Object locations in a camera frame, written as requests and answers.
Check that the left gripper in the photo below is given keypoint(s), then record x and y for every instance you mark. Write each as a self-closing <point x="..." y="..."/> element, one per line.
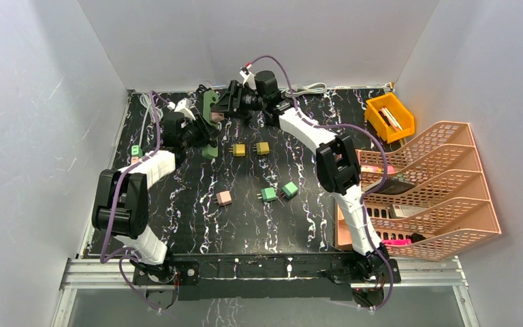
<point x="203" y="131"/>

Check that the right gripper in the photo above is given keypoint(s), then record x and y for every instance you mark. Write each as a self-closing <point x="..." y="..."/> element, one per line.
<point x="225" y="103"/>

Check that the green power strip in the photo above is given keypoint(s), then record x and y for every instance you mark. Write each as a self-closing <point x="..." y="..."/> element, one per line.
<point x="210" y="98"/>

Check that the yellow plug adapter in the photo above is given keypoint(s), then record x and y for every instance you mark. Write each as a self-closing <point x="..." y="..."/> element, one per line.
<point x="238" y="150"/>
<point x="261" y="148"/>

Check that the pink usb plug adapter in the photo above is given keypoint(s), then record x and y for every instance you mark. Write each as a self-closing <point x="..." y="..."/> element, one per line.
<point x="223" y="198"/>

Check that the light green plug adapter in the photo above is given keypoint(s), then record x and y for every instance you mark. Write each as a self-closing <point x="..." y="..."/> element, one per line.
<point x="289" y="190"/>

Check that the green plug adapter dark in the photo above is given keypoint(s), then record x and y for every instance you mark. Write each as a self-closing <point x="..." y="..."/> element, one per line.
<point x="267" y="194"/>

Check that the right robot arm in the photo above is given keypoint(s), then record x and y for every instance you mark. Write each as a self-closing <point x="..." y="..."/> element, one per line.
<point x="337" y="166"/>

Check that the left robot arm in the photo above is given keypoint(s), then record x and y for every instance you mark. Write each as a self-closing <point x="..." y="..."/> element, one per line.
<point x="120" y="208"/>

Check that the green plug on black strip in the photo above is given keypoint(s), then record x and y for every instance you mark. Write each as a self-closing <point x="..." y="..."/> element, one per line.
<point x="136" y="151"/>

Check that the yellow storage bin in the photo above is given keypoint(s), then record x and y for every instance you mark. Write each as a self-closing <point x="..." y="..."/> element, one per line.
<point x="389" y="118"/>

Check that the pink compartment organizer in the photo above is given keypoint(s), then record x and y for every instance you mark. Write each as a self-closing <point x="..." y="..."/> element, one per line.
<point x="342" y="236"/>

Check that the pink tiered file rack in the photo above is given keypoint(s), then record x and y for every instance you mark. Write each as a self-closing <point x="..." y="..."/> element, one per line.
<point x="446" y="178"/>

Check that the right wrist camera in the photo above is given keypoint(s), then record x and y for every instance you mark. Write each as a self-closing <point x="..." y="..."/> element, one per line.
<point x="248" y="77"/>

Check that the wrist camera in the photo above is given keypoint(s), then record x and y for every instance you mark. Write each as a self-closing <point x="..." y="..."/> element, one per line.
<point x="248" y="77"/>
<point x="183" y="106"/>

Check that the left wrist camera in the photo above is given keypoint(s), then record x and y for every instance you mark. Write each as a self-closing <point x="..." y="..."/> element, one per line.
<point x="183" y="106"/>

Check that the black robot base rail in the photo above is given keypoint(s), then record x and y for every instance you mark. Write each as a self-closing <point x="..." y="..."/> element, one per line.
<point x="342" y="275"/>

